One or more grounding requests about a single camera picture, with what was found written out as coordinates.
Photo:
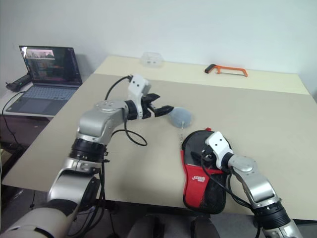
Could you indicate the grey blue rounded pouch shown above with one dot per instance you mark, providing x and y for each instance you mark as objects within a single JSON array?
[{"x": 182, "y": 116}]

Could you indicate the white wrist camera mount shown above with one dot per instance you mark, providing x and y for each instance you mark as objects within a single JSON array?
[
  {"x": 137, "y": 85},
  {"x": 218, "y": 143}
]

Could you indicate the large beige table board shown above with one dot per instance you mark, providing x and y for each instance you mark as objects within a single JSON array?
[{"x": 153, "y": 168}]

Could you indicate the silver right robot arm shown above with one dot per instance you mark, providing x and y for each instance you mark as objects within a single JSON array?
[{"x": 260, "y": 188}]

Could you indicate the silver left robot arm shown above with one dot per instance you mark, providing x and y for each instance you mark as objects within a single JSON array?
[{"x": 99, "y": 121}]

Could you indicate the dark glossy low cabinet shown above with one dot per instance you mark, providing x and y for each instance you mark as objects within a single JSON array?
[{"x": 19, "y": 134}]

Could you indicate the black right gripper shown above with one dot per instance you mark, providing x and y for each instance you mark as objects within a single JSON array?
[{"x": 209, "y": 158}]

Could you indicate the black rubber table tennis paddle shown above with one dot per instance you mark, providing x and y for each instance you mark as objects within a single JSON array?
[{"x": 192, "y": 141}]

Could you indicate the dark rounded shape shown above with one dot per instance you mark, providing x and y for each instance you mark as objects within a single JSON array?
[{"x": 205, "y": 228}]

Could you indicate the orange hacksaw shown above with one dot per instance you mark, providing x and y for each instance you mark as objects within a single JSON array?
[{"x": 209, "y": 69}]

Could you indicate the black red paddle case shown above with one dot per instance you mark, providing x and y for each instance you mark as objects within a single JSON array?
[{"x": 198, "y": 188}]

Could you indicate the clear plastic container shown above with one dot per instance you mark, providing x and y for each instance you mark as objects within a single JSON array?
[{"x": 152, "y": 60}]

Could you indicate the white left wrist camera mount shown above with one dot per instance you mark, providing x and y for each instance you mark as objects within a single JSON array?
[{"x": 137, "y": 85}]

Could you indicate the open grey laptop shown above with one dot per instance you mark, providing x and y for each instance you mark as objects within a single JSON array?
[{"x": 44, "y": 98}]

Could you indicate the black oblong device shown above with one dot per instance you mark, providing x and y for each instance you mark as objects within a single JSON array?
[{"x": 19, "y": 83}]

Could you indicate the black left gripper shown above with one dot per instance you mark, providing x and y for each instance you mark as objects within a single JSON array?
[{"x": 148, "y": 110}]

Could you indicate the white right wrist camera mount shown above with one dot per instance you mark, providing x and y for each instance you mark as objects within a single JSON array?
[{"x": 218, "y": 143}]

